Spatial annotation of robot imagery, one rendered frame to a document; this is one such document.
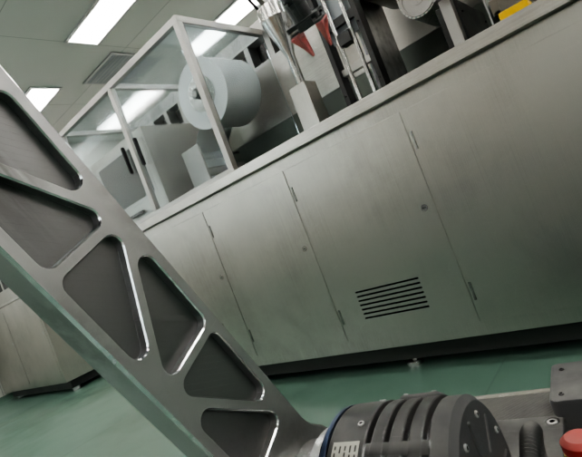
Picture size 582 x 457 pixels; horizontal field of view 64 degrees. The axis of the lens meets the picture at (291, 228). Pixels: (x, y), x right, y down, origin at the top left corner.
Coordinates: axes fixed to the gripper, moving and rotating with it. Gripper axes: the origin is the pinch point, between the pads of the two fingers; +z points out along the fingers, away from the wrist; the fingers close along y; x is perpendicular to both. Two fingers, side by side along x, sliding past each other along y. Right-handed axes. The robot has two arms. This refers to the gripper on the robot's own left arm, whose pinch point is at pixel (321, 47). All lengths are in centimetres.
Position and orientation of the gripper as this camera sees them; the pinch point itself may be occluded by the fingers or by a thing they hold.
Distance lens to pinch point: 138.8
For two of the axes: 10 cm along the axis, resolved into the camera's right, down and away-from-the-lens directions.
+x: -2.6, 6.2, -7.4
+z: 5.6, 7.2, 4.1
